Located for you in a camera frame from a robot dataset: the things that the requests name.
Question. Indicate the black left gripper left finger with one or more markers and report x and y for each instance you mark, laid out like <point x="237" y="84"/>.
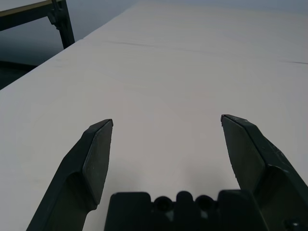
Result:
<point x="79" y="168"/>

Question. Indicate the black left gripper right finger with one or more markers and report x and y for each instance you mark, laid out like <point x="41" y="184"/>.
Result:
<point x="260" y="156"/>

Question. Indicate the thin black pole with clamp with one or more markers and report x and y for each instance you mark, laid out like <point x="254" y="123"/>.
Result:
<point x="54" y="16"/>

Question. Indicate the beige side table black frame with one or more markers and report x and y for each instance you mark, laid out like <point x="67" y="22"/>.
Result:
<point x="65" y="29"/>

